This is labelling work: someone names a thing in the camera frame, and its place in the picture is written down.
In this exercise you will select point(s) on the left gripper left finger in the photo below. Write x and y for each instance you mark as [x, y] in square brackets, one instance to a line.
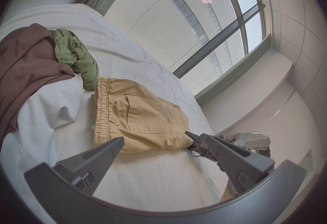
[86, 166]

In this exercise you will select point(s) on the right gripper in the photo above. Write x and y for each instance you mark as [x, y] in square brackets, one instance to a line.
[210, 146]

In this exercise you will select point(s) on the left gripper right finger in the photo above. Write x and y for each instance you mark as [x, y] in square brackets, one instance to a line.
[242, 166]

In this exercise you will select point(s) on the tan shorts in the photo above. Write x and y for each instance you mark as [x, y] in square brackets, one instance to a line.
[143, 115]

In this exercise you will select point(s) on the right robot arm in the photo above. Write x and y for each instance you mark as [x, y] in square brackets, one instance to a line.
[250, 140]

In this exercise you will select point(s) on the bed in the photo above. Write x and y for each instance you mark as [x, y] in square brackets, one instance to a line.
[153, 179]

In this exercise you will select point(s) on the pale blue garment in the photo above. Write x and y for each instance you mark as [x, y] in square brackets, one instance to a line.
[46, 105]

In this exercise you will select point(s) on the green garment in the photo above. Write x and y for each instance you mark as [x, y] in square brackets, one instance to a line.
[81, 64]

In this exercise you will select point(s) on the brown garment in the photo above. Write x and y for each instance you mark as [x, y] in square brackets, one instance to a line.
[28, 64]

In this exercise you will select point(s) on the window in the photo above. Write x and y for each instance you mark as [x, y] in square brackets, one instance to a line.
[166, 26]

